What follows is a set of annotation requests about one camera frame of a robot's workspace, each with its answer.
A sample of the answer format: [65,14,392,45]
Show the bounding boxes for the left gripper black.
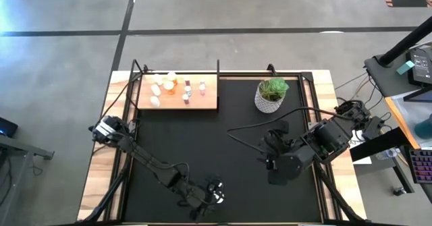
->
[184,176,226,220]

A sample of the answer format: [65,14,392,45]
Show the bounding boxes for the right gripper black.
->
[258,119,304,186]

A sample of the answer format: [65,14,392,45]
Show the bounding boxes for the large amber pill bottle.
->
[211,181,226,204]

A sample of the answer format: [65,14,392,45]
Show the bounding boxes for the black table mat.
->
[121,78,323,223]

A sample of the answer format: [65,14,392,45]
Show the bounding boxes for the succulent in white patterned pot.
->
[253,76,290,114]

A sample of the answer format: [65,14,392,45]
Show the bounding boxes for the white paper sheet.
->
[347,131,373,166]

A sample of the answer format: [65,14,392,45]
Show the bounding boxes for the clear plastic water bottle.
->
[375,147,400,162]

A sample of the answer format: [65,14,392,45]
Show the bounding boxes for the black desk leg with caster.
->
[390,157,416,198]

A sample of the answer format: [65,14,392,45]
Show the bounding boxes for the dark grey side table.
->
[364,55,432,98]

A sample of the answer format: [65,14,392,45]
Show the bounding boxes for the light desk orange edge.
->
[384,89,432,150]

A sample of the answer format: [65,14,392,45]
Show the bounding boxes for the backlit computer keyboard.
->
[404,147,432,185]

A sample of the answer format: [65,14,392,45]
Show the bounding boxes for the teal round object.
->
[413,113,432,140]

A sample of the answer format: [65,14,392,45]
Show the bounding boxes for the teal small block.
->
[396,59,416,76]

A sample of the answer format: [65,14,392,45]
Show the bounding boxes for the black stand pole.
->
[377,16,432,67]

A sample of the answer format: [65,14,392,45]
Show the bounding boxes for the black electronic device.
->
[406,46,432,88]

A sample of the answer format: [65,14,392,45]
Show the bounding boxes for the grey metal desk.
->
[0,134,55,226]

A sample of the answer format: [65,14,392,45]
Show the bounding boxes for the dark device blue light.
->
[0,117,20,139]

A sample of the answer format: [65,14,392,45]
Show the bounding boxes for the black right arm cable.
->
[226,107,342,152]

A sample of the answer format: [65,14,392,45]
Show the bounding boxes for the black desk bracket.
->
[349,126,411,163]

